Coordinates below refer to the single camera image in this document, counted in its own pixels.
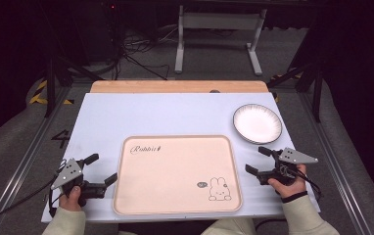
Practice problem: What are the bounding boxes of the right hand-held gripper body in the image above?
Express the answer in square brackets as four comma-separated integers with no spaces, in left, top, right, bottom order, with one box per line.
[256,147,319,187]

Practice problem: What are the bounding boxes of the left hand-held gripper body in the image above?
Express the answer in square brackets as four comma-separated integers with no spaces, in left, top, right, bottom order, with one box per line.
[50,158,108,208]

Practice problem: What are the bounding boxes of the person's right hand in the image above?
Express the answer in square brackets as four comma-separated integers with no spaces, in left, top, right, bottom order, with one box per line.
[267,164,308,200]

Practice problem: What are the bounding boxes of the person's left hand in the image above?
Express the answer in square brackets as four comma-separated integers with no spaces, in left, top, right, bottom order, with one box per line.
[58,185,87,212]

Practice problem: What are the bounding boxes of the white plate with dark rim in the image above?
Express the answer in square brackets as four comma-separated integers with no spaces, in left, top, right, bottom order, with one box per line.
[232,103,284,146]

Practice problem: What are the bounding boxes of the pink rabbit print tray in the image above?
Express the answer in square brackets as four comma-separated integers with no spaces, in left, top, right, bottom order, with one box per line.
[112,134,244,216]

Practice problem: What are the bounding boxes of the black tripod stand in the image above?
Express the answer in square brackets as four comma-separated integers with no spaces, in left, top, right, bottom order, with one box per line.
[266,55,325,124]
[41,48,105,119]

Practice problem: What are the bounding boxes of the yellow black hazard tape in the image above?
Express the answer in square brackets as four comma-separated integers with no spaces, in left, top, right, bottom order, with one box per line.
[28,79,75,106]

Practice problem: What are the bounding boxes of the white foam board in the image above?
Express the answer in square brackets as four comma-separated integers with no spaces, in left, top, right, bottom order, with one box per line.
[40,92,321,224]

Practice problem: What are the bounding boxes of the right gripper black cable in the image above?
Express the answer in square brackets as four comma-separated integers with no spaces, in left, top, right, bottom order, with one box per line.
[280,164,323,203]

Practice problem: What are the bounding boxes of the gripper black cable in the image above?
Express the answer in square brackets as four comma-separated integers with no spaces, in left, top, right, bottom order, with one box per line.
[0,159,69,229]
[280,164,323,203]

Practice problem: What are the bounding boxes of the aluminium floor rail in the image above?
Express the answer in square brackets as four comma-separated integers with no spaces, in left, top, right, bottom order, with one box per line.
[0,85,75,235]
[297,91,374,235]

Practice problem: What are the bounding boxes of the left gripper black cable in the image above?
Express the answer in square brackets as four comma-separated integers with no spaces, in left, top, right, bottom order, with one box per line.
[0,159,69,229]

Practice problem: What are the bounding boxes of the black floor cables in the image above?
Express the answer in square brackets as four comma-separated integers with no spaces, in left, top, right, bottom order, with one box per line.
[108,23,180,81]

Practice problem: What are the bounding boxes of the white metal stand frame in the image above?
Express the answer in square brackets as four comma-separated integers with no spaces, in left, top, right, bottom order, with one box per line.
[173,4,268,77]

